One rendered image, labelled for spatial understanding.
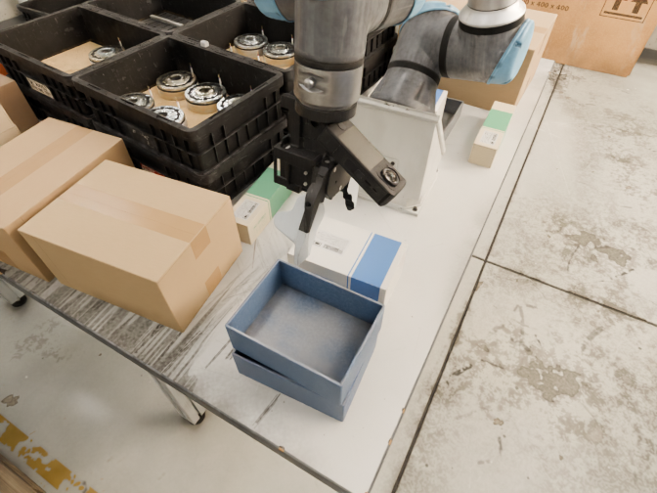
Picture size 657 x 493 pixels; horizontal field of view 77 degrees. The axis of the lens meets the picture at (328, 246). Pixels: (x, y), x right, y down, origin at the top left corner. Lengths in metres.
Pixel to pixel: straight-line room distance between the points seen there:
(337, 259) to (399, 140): 0.29
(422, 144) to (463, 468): 1.00
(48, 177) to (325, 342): 0.64
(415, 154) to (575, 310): 1.18
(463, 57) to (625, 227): 1.61
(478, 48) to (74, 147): 0.85
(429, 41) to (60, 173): 0.78
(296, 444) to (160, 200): 0.50
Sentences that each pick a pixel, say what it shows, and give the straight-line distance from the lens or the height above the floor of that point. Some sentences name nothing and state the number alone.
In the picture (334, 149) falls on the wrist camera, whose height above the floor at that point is 1.10.
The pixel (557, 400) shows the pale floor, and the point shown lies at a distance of 1.67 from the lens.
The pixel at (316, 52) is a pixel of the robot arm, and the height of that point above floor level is 1.21.
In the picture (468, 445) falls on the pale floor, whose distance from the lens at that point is 1.50.
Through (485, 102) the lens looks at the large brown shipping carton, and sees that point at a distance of 1.43.
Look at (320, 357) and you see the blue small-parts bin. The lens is 0.68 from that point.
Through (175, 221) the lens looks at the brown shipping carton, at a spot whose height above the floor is 0.86.
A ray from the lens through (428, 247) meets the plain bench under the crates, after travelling 0.94.
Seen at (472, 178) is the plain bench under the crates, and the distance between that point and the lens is 1.14.
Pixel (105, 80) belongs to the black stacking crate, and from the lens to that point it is 1.21.
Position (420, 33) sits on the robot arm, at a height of 1.04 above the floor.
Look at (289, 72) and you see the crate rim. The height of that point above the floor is 0.93.
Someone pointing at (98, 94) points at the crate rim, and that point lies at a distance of 1.09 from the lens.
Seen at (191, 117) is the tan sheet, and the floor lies 0.83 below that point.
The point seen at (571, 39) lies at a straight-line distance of 3.71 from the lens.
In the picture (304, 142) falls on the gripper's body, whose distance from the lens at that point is 0.52.
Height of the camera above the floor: 1.38
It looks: 49 degrees down
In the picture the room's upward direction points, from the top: straight up
